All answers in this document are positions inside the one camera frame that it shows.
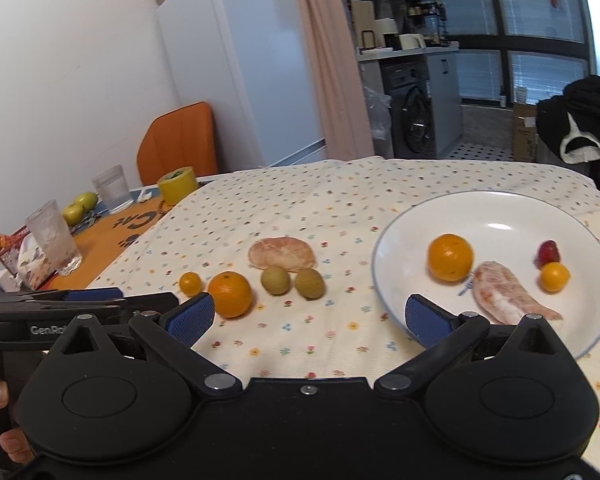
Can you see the orange chair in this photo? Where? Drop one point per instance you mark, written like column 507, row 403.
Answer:
column 182, row 138

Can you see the snack packet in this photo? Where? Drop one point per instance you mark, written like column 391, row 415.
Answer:
column 23, row 257

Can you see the black jacket on chair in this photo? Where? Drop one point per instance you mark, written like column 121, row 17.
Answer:
column 569, row 125

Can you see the red strawberry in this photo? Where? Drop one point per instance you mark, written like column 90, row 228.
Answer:
column 547, row 253

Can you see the brown longan fruit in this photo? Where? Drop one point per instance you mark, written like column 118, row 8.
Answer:
column 275, row 280
column 309, row 284

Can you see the pink curtain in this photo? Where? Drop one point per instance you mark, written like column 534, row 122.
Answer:
column 336, row 78

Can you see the orange cat placemat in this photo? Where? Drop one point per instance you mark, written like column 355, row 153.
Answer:
column 104, row 241

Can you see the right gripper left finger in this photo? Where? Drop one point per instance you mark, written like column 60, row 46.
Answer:
column 170, row 339

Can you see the person's left hand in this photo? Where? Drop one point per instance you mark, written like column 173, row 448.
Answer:
column 13, row 442

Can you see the clear drinking glass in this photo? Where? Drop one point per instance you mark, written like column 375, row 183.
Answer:
column 113, row 190

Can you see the grey washing machine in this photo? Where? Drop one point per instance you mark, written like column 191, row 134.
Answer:
column 406, row 83

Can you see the cardboard box on floor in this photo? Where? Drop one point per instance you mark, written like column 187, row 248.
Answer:
column 525, row 139

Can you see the large orange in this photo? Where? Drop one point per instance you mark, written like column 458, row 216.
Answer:
column 231, row 293
column 449, row 258

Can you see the white plate blue rim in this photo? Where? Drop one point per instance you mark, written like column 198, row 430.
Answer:
column 500, row 254

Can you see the yellow tape roll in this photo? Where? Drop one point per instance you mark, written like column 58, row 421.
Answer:
column 177, row 184

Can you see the small orange kumquat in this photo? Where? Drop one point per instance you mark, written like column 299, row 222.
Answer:
column 554, row 277

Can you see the peeled grapefruit segment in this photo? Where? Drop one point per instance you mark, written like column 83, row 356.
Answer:
column 498, row 292

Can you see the white refrigerator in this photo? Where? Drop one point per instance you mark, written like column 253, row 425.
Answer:
column 247, row 60

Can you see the peeled grapefruit half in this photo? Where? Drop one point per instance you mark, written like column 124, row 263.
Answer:
column 287, row 252

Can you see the floral white tablecloth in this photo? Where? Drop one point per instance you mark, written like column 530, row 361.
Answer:
column 339, row 209

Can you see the green apple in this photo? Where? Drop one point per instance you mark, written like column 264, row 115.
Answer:
column 87, row 200
column 73, row 214

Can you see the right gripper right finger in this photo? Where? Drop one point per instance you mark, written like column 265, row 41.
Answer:
column 446, row 338

